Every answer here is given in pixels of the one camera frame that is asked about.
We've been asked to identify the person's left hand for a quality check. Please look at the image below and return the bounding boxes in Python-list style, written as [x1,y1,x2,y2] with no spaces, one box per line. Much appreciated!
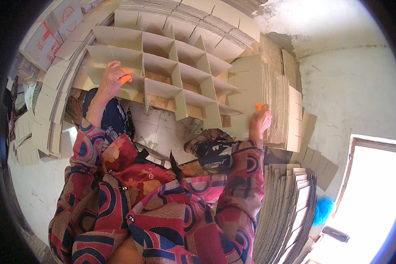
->
[98,61,134,100]

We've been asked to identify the person's right hand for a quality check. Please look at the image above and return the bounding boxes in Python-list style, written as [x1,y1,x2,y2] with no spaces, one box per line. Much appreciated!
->
[249,103,273,139]

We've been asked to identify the single cardboard sheet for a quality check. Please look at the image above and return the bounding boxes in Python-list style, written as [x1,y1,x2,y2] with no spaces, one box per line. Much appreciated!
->
[225,54,268,140]

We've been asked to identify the assembled cardboard divider grid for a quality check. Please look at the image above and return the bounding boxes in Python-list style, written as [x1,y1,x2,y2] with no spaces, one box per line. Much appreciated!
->
[83,25,245,130]

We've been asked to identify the stack of upright cardboard strips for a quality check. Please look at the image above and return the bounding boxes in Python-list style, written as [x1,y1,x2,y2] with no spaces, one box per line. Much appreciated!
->
[262,63,317,153]

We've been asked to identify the long pile of notched strips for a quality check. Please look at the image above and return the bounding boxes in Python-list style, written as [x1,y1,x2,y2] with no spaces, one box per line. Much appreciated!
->
[31,13,117,158]

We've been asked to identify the white cartons with red print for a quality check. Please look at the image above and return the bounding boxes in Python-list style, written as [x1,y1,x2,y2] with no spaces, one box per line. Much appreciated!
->
[19,0,84,72]

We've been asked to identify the tall stack of folded cardboard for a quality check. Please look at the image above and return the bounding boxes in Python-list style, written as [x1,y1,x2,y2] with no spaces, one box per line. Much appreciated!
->
[252,163,318,264]

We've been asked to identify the heap of cardboard scraps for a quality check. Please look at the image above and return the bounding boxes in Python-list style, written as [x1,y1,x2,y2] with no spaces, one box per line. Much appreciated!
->
[6,59,42,167]

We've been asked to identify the blue plastic bag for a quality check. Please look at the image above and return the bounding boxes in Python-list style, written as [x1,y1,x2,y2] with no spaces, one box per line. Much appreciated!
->
[312,196,336,227]

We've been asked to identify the dark bottle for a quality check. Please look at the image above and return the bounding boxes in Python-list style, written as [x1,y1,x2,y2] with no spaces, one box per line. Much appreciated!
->
[321,225,351,244]

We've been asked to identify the person's body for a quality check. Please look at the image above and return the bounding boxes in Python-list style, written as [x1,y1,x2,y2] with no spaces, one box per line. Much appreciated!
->
[48,132,265,264]

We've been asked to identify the brown cardboard pieces against wall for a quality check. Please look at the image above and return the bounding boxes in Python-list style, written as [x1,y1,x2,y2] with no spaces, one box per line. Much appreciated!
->
[296,112,339,193]

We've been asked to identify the wooden door frame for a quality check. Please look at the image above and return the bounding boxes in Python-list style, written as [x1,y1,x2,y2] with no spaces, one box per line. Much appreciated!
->
[331,133,396,264]

